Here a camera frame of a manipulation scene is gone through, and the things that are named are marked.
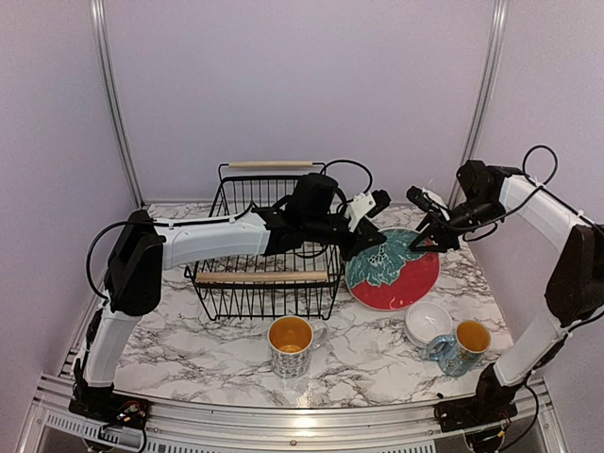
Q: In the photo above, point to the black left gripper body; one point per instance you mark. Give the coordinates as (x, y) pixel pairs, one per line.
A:
(318, 229)

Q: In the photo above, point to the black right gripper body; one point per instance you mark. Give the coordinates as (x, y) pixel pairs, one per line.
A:
(481, 211)

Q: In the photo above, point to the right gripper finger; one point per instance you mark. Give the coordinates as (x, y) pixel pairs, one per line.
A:
(444, 242)
(422, 242)

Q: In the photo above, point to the red teal floral plate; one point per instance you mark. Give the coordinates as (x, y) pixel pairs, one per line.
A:
(390, 276)

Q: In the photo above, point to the black wire dish rack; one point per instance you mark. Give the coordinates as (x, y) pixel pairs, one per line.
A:
(264, 281)

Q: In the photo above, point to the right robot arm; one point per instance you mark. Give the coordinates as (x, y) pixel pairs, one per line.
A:
(565, 247)

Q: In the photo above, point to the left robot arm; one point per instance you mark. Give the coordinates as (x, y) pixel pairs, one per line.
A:
(315, 211)

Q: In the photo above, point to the white bowl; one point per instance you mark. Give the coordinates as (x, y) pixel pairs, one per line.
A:
(425, 321)

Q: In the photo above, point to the blue mug yellow inside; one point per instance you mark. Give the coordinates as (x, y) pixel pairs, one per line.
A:
(457, 353)

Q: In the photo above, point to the patterned mug yellow inside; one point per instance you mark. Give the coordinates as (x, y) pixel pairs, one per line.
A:
(291, 341)

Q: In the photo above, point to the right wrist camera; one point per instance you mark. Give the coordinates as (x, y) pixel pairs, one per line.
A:
(427, 201)

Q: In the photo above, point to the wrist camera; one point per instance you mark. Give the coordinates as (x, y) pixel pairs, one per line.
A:
(427, 201)
(366, 205)

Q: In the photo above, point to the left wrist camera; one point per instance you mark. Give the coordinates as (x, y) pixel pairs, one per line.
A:
(366, 205)

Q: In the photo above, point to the right aluminium frame post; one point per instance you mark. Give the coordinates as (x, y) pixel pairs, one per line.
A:
(487, 81)

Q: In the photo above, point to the aluminium frame post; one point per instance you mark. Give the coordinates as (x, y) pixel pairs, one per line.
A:
(100, 29)
(487, 81)

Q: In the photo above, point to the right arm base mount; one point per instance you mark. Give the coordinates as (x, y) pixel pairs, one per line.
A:
(465, 413)

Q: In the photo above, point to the front aluminium rail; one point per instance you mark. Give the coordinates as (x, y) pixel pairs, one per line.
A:
(175, 426)

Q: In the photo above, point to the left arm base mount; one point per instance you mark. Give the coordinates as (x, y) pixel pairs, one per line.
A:
(113, 410)

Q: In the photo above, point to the left aluminium frame post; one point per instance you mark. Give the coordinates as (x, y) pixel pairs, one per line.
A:
(100, 29)

